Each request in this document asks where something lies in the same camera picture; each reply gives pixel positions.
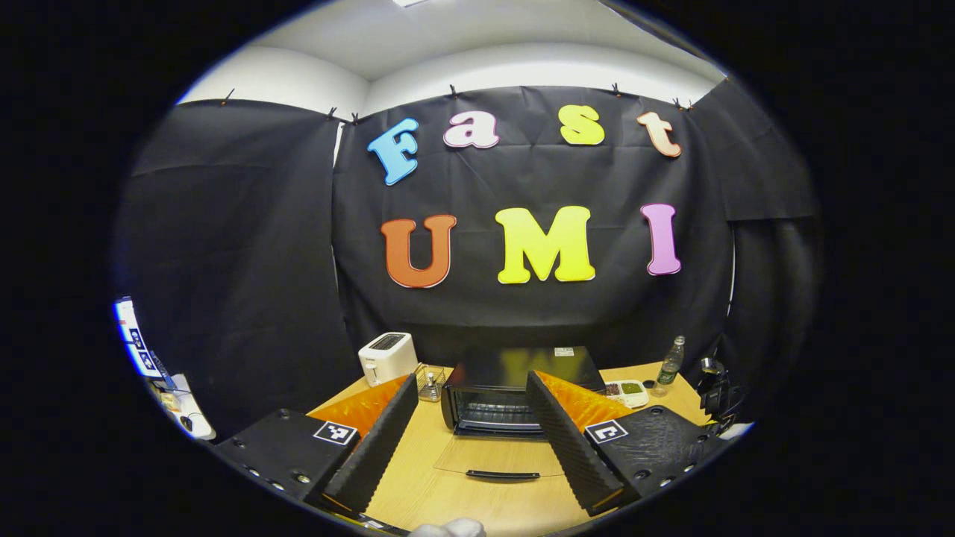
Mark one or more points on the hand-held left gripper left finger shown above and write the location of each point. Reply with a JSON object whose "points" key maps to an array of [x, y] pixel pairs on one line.
{"points": [[373, 455]]}

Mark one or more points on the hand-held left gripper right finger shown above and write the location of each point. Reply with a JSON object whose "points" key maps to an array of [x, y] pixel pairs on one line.
{"points": [[571, 447]]}

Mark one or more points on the black electric oven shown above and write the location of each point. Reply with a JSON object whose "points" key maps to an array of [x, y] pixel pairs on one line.
{"points": [[489, 373]]}

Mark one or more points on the clear plastic water bottle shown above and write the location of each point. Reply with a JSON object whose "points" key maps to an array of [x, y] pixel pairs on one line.
{"points": [[669, 369]]}

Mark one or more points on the white divided grain tray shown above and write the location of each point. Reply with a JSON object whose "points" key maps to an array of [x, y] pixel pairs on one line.
{"points": [[630, 391]]}

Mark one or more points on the white toaster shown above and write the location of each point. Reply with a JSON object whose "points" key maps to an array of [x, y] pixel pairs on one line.
{"points": [[386, 359]]}

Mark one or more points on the white side table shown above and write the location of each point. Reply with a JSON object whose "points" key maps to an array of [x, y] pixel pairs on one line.
{"points": [[195, 418]]}

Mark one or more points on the black backdrop cloth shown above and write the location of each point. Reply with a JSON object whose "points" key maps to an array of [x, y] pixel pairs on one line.
{"points": [[246, 246]]}

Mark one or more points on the lit computer screen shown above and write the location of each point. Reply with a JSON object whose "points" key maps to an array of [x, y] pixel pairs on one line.
{"points": [[134, 335]]}

